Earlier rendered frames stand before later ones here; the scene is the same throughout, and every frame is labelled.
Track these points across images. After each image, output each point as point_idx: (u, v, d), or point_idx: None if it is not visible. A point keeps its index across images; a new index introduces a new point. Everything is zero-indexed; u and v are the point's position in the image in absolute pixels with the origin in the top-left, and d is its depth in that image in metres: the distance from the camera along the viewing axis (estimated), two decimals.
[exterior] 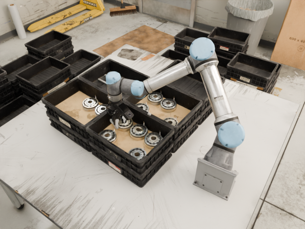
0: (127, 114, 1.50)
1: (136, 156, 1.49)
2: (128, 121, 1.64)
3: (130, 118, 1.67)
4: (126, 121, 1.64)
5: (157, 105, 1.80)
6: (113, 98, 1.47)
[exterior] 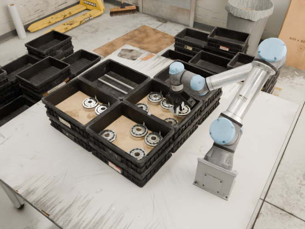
0: (190, 102, 1.55)
1: (136, 156, 1.49)
2: (185, 108, 1.70)
3: (186, 106, 1.72)
4: (184, 109, 1.69)
5: (157, 105, 1.80)
6: (176, 88, 1.50)
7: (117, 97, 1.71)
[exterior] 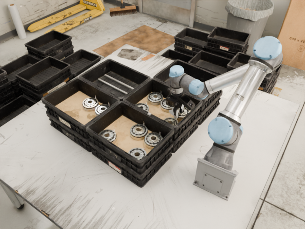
0: (190, 105, 1.56)
1: (136, 156, 1.49)
2: (185, 110, 1.71)
3: (186, 108, 1.73)
4: (184, 111, 1.70)
5: (157, 105, 1.80)
6: (176, 91, 1.52)
7: (117, 97, 1.71)
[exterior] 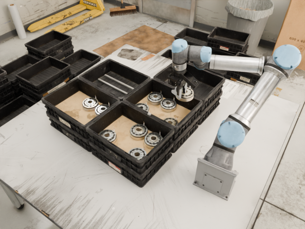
0: (194, 82, 1.46)
1: (136, 156, 1.49)
2: (189, 91, 1.62)
3: (190, 89, 1.64)
4: (188, 92, 1.61)
5: (157, 105, 1.80)
6: (179, 67, 1.42)
7: (117, 97, 1.71)
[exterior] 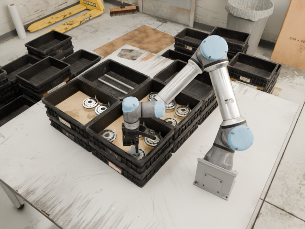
0: (151, 133, 1.40)
1: None
2: (186, 109, 1.72)
3: (188, 107, 1.74)
4: (186, 110, 1.71)
5: None
6: (135, 125, 1.32)
7: (117, 97, 1.71)
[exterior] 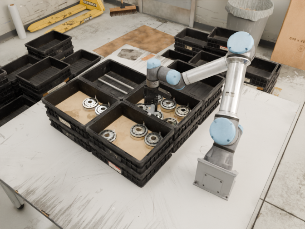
0: (168, 93, 1.64)
1: None
2: (186, 109, 1.72)
3: (188, 107, 1.74)
4: (186, 110, 1.71)
5: (157, 105, 1.80)
6: (157, 83, 1.56)
7: (117, 97, 1.71)
